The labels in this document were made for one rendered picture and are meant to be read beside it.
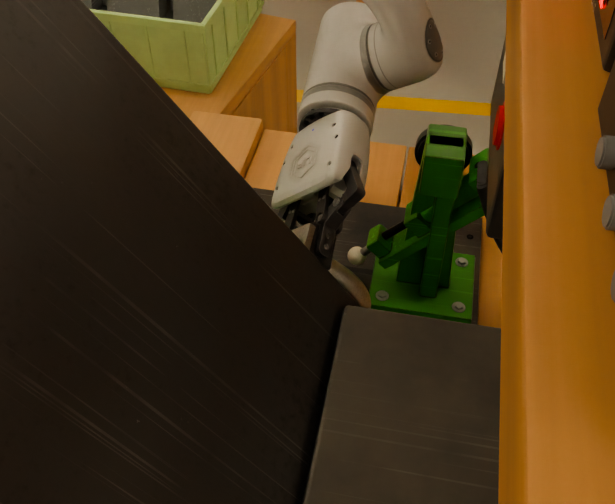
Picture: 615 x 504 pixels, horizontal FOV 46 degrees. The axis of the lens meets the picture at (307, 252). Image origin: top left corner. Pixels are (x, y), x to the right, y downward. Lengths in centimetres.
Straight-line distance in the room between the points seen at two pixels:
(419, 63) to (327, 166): 16
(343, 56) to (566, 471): 66
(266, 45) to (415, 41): 110
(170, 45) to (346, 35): 86
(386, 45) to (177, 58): 93
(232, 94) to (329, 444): 123
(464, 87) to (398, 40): 244
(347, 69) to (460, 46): 270
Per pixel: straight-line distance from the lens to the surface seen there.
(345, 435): 55
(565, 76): 35
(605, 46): 36
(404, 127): 294
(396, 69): 80
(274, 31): 191
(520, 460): 21
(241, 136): 137
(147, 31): 166
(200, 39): 162
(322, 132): 76
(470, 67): 335
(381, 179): 130
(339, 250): 114
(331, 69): 81
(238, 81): 172
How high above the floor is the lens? 171
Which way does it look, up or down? 46 degrees down
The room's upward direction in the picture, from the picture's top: straight up
